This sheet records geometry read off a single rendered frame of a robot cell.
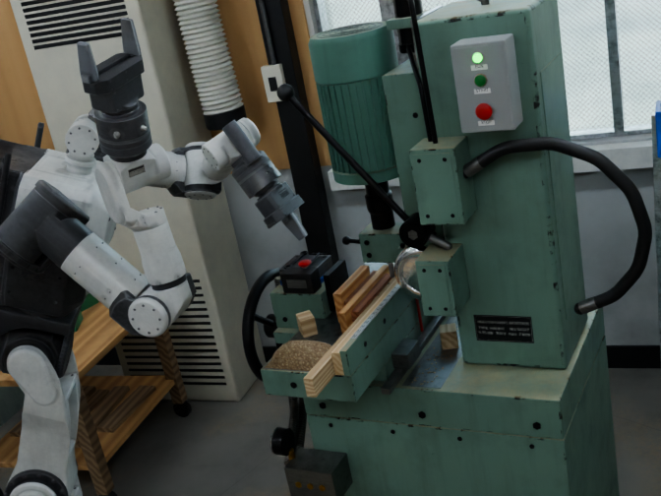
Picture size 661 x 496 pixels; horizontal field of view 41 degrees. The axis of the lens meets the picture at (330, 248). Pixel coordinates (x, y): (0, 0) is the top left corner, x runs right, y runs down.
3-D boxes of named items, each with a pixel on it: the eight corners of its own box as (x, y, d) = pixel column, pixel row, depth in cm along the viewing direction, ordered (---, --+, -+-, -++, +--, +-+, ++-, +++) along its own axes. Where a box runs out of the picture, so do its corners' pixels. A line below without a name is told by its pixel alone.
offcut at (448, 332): (442, 341, 201) (439, 325, 199) (457, 340, 200) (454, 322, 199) (442, 349, 197) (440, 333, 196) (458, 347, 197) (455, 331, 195)
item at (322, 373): (421, 262, 220) (419, 247, 218) (429, 262, 219) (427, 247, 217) (307, 397, 169) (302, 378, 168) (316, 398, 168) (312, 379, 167)
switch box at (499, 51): (471, 124, 167) (459, 38, 162) (523, 120, 163) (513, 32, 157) (460, 134, 162) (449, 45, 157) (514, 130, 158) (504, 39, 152)
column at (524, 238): (492, 316, 208) (450, 1, 183) (590, 319, 197) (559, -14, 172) (462, 364, 190) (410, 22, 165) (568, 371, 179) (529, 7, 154)
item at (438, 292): (438, 295, 186) (430, 242, 181) (470, 296, 182) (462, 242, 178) (422, 317, 178) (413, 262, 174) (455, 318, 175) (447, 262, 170)
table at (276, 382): (345, 273, 239) (341, 252, 236) (454, 274, 224) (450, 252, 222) (226, 392, 189) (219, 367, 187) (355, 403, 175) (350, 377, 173)
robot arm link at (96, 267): (142, 358, 165) (47, 279, 164) (171, 327, 176) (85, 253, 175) (173, 320, 159) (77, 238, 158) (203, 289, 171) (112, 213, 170)
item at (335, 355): (437, 252, 224) (435, 234, 222) (445, 252, 223) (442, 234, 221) (334, 375, 175) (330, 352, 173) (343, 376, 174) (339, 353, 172)
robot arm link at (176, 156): (203, 204, 227) (116, 195, 215) (204, 155, 229) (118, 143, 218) (221, 195, 217) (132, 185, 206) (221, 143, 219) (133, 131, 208)
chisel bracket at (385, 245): (376, 256, 206) (370, 221, 203) (433, 257, 199) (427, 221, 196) (363, 270, 200) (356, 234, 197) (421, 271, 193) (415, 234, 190)
